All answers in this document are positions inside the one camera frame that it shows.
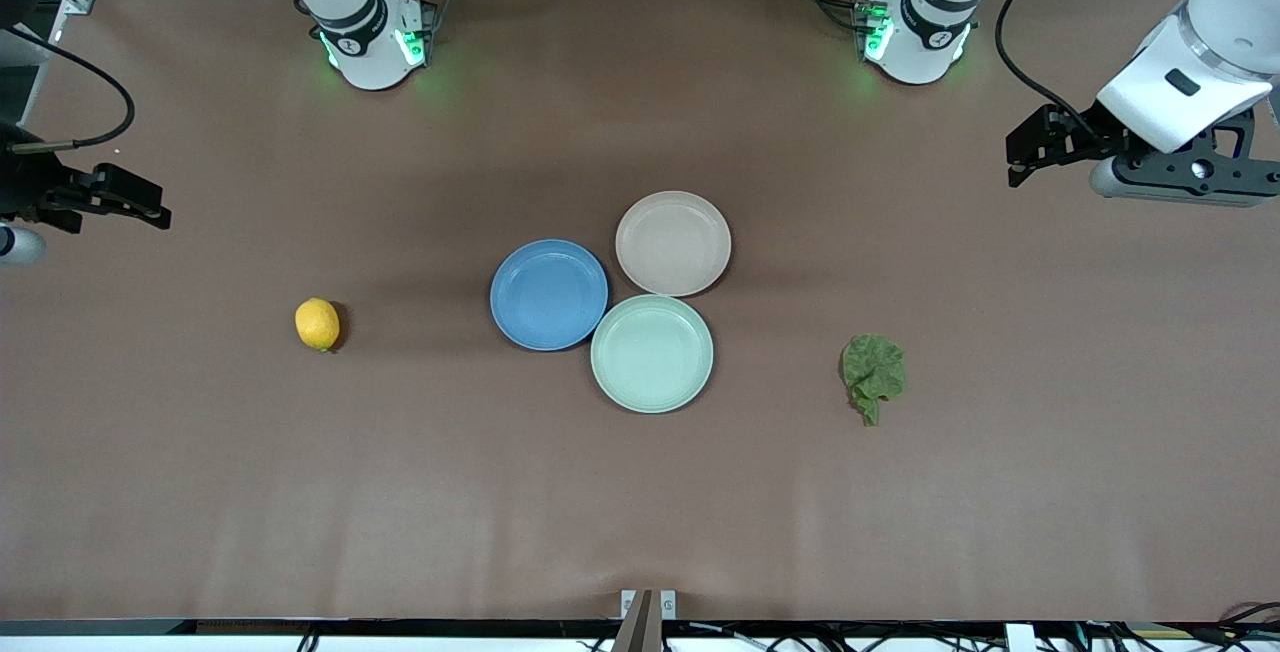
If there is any yellow lemon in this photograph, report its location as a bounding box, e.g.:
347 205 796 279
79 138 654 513
294 297 342 353

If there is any green lettuce leaf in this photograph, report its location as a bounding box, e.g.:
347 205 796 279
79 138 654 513
840 334 908 427

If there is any beige plate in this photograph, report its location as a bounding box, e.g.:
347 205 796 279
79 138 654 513
615 191 732 298

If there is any pale green plate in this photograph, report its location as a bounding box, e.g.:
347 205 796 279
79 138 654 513
590 294 715 415

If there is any blue plate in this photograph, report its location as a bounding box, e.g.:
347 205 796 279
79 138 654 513
489 238 609 352

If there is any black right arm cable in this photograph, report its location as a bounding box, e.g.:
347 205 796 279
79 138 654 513
5 27 137 149

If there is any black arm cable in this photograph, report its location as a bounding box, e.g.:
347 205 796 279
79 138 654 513
5 27 137 149
994 0 1096 133

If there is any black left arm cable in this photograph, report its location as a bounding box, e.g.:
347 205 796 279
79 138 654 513
994 0 1096 133

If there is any silver mounting bracket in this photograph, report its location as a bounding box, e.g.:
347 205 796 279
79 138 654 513
620 589 678 623

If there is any brown camera post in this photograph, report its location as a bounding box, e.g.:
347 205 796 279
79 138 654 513
611 589 663 652

